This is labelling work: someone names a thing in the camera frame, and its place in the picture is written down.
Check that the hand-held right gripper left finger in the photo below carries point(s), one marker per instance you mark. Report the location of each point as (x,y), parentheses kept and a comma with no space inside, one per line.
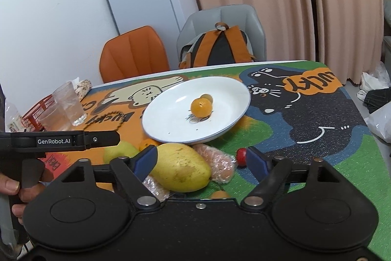
(146,160)

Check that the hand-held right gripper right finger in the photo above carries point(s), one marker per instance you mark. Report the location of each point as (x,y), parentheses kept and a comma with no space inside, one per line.
(256,162)

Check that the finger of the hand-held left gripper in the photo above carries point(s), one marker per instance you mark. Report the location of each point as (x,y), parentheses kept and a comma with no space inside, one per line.
(105,138)

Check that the orange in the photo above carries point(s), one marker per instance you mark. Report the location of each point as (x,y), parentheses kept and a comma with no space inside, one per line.
(220,195)
(148,143)

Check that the yellow-green round fruit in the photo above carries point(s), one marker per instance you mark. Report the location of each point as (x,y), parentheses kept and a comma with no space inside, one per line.
(120,151)

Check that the yellow mango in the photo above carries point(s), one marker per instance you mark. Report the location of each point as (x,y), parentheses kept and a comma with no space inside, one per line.
(183,166)

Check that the white plate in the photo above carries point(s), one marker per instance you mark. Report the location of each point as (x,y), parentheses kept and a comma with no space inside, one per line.
(171,123)

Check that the person's left hand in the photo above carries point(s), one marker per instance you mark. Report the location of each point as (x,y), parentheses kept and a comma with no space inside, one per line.
(30,192)

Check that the small red fruit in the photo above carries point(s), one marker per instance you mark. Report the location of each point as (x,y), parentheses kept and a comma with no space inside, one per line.
(241,156)

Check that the clear plastic bag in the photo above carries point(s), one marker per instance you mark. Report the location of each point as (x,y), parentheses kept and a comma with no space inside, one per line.
(13,121)

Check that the ribbed clear glass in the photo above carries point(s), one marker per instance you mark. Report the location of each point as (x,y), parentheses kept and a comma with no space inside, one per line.
(68,102)
(55,121)

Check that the patterned pouch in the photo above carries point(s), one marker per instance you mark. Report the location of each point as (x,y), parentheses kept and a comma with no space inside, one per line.
(83,89)

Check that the small tangerine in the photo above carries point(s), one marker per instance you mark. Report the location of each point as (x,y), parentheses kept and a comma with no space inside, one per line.
(200,107)

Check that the brown longan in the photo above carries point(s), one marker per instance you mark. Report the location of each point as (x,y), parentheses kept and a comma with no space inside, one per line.
(209,98)

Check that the orange chair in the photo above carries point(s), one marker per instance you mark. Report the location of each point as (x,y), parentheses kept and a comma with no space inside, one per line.
(134,53)

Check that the orange and black backpack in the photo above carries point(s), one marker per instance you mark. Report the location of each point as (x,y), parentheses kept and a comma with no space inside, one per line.
(220,47)

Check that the white plastic bag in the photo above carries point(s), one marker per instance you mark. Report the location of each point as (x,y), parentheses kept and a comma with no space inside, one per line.
(377,77)
(381,125)

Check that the dark cloth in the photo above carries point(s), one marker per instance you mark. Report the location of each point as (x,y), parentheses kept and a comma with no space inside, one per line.
(378,100)

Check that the grey chair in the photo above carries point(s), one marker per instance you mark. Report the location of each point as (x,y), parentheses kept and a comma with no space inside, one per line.
(232,19)

